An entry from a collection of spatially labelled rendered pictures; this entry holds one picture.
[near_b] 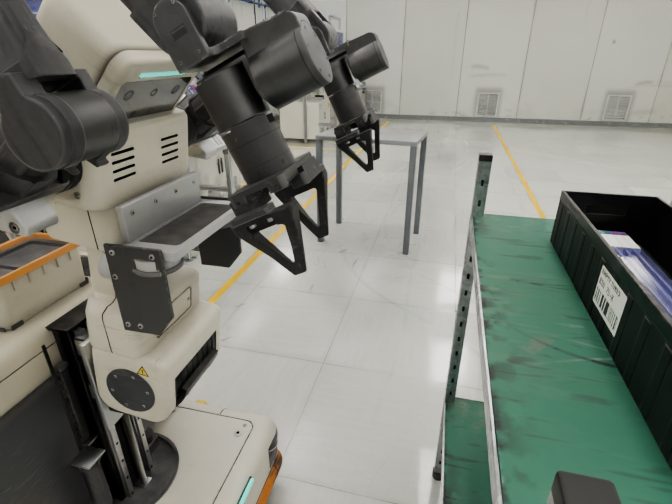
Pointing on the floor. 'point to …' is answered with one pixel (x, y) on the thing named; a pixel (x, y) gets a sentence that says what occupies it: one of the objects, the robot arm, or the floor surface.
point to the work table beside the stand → (408, 172)
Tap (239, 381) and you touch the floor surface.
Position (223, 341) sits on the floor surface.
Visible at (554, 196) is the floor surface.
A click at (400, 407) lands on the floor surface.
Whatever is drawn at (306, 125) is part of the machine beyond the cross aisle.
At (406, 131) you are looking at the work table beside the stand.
